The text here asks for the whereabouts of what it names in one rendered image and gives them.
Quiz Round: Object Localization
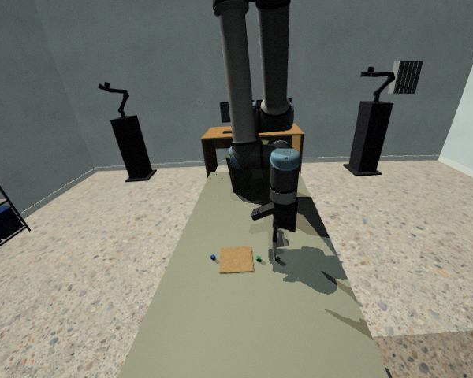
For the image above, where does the tan flat mat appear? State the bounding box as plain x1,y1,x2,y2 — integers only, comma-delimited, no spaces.
219,246,253,273

